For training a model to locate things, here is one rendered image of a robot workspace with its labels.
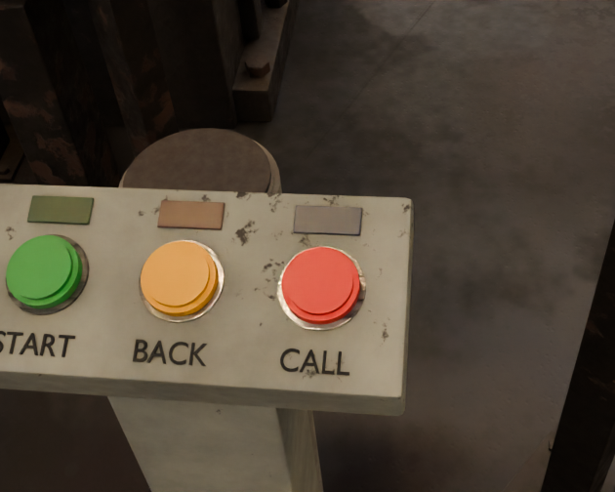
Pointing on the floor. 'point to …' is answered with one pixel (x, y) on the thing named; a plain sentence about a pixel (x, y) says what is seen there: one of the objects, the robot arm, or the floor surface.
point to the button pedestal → (204, 331)
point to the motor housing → (47, 92)
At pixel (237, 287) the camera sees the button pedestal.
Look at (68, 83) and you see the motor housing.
